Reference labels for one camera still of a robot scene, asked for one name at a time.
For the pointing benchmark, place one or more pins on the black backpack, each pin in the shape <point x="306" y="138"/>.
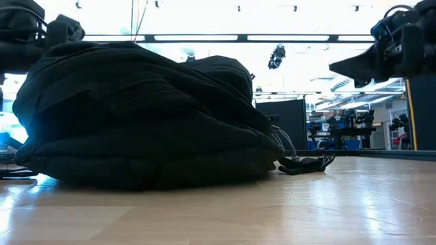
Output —
<point x="143" y="136"/>

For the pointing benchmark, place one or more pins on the black background robot rig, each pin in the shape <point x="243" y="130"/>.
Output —
<point x="344" y="127"/>

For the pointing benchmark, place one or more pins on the black curtain panel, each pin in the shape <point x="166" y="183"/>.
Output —
<point x="424" y="112"/>

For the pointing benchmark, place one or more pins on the red bin rack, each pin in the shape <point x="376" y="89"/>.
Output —
<point x="400" y="141"/>

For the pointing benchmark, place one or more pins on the black ceiling lamp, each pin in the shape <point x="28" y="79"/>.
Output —
<point x="190" y="58"/>
<point x="277" y="56"/>

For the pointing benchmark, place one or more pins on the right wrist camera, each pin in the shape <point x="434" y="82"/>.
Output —
<point x="383" y="30"/>

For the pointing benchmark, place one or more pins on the black table frame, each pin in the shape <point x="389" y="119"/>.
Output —
<point x="391" y="154"/>

